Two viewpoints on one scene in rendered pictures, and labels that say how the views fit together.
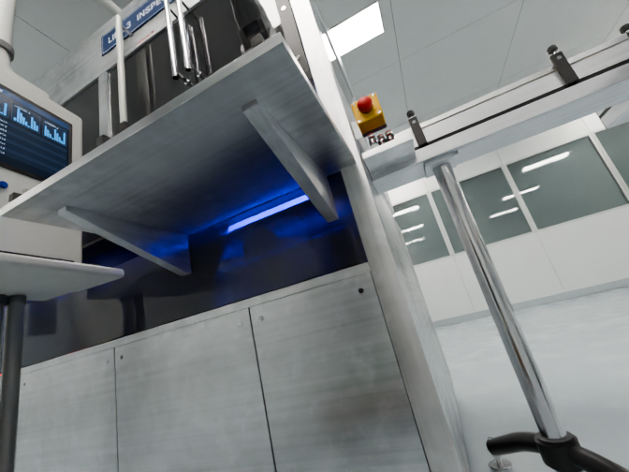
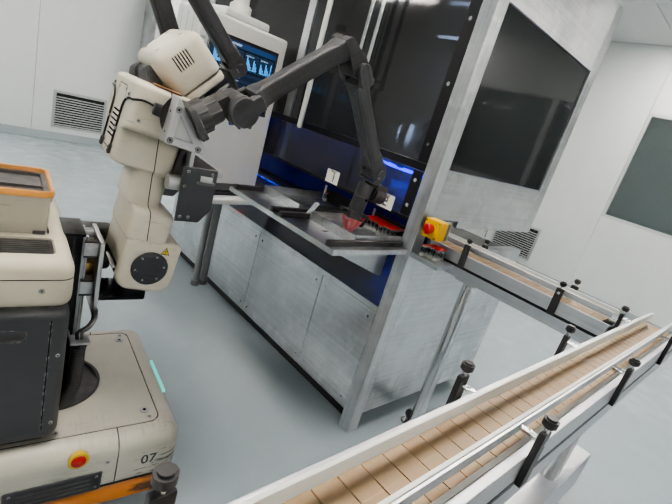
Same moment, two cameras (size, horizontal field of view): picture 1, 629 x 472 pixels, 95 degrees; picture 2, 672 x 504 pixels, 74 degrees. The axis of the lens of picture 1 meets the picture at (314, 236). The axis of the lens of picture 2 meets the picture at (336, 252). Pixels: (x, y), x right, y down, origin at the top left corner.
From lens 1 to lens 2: 139 cm
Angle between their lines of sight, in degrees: 41
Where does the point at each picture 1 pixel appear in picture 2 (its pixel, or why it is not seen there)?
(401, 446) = (344, 379)
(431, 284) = (655, 267)
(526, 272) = not seen: outside the picture
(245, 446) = (296, 328)
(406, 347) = (367, 353)
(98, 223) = not seen: hidden behind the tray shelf
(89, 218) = not seen: hidden behind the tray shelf
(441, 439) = (357, 389)
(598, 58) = (575, 313)
